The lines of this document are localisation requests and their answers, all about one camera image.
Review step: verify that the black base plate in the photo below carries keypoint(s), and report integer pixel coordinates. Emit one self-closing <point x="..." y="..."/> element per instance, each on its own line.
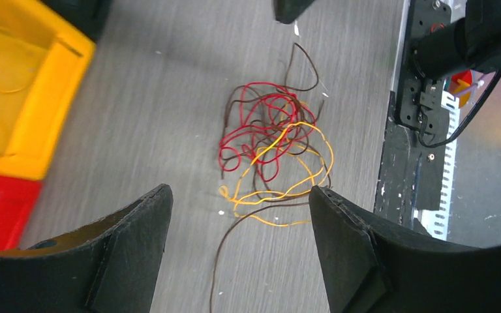
<point x="410" y="174"/>

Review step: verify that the yellow plastic bin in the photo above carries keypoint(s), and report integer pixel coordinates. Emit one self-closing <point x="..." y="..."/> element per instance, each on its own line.
<point x="43" y="60"/>

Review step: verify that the slotted cable duct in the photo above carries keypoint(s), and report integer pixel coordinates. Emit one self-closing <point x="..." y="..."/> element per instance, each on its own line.
<point x="436" y="222"/>

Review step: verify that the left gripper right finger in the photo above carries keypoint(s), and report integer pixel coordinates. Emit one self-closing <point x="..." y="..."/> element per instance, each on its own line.
<point x="370" y="264"/>

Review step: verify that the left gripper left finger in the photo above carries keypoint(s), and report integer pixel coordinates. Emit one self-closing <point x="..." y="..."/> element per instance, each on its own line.
<point x="110" y="265"/>

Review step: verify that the black plastic bin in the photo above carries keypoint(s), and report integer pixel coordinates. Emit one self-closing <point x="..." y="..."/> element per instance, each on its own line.
<point x="88" y="16"/>

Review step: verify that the black clear-topped device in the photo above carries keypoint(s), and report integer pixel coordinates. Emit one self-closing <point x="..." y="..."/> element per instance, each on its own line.
<point x="288" y="11"/>

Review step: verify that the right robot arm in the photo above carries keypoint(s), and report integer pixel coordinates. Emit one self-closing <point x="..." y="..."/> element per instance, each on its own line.
<point x="471" y="43"/>

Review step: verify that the red plastic bin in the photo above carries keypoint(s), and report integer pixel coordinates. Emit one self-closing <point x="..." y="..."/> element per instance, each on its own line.
<point x="17" y="200"/>

